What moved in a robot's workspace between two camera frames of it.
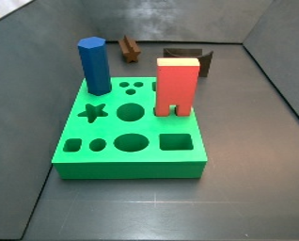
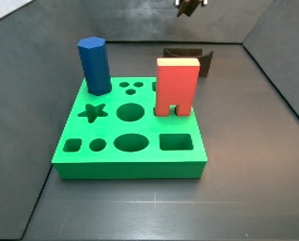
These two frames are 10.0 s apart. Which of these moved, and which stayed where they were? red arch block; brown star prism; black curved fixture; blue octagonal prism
Moved: brown star prism
Stayed: black curved fixture; blue octagonal prism; red arch block
